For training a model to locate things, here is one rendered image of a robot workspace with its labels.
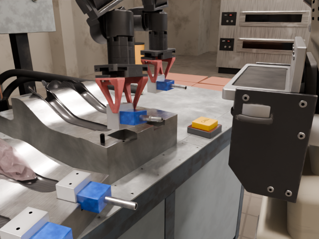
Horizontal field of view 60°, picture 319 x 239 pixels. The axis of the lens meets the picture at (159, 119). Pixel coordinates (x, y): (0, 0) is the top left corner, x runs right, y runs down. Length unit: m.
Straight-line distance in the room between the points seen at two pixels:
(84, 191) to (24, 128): 0.40
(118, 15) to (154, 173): 0.35
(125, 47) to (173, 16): 8.70
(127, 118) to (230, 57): 5.56
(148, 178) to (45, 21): 1.04
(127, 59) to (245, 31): 5.46
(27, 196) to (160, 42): 0.55
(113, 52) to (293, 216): 0.43
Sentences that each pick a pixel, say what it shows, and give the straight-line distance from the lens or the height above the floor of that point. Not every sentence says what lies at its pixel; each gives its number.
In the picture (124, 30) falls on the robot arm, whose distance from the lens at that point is 0.58.
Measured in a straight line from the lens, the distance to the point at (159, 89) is 0.87.
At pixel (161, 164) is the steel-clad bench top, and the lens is 0.68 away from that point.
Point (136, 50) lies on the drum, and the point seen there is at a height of 0.46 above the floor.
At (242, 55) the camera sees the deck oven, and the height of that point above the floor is 0.41.
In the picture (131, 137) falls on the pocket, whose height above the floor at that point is 0.87.
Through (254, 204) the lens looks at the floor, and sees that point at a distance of 1.97.
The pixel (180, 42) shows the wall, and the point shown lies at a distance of 9.20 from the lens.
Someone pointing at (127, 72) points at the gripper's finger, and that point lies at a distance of 0.56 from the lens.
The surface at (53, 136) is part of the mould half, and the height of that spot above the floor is 0.86.
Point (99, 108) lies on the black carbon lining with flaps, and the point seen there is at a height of 0.88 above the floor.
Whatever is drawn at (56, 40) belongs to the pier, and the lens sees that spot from 5.21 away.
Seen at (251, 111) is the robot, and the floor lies 1.02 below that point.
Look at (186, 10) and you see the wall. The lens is 9.11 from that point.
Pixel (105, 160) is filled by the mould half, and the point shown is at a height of 0.86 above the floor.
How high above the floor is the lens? 1.14
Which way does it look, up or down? 20 degrees down
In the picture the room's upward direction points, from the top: straight up
